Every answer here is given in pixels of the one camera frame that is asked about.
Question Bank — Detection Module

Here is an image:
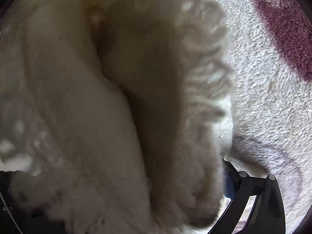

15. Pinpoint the cream fluffy sweater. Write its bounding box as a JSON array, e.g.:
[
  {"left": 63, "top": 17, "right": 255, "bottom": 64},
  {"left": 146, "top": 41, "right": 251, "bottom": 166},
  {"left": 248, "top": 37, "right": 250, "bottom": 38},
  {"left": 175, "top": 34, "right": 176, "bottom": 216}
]
[{"left": 1, "top": 0, "right": 233, "bottom": 233}]

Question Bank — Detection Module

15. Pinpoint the floral plush bed blanket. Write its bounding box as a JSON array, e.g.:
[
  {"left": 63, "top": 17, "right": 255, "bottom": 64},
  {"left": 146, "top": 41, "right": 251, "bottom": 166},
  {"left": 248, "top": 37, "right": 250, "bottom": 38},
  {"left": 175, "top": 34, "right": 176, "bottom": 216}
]
[{"left": 216, "top": 0, "right": 311, "bottom": 233}]

